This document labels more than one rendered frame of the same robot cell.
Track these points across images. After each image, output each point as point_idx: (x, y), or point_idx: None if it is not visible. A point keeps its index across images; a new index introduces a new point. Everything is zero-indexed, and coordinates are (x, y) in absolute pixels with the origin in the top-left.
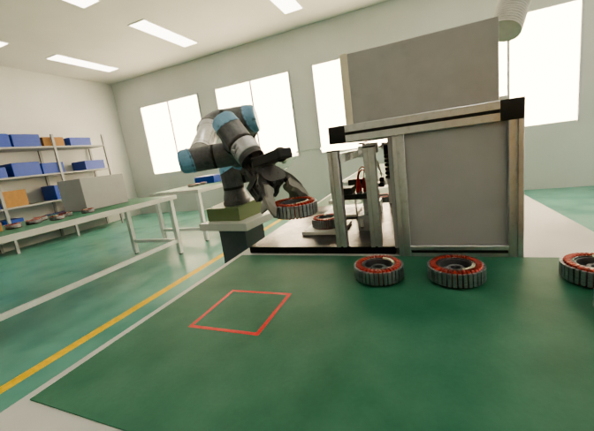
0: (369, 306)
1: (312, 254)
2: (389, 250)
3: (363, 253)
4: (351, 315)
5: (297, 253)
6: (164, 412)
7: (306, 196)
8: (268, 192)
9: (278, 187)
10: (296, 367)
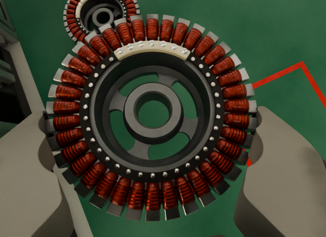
0: None
1: (69, 194)
2: (8, 57)
3: (27, 101)
4: (210, 5)
5: (78, 232)
6: None
7: (43, 127)
8: (301, 177)
9: None
10: None
